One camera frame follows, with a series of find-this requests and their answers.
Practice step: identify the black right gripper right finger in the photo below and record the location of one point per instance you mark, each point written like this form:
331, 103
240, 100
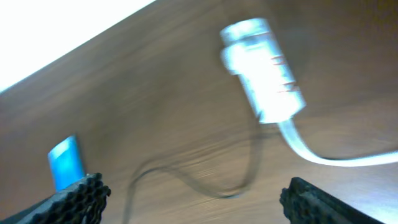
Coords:
304, 203

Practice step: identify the blue Samsung smartphone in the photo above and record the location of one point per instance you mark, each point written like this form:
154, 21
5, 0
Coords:
65, 163

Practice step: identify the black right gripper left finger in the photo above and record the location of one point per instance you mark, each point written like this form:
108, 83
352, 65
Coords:
80, 203

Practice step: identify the white USB charger adapter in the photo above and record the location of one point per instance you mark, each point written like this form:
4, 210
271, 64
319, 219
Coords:
243, 29

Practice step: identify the white power strip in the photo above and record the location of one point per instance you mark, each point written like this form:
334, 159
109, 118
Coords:
266, 78

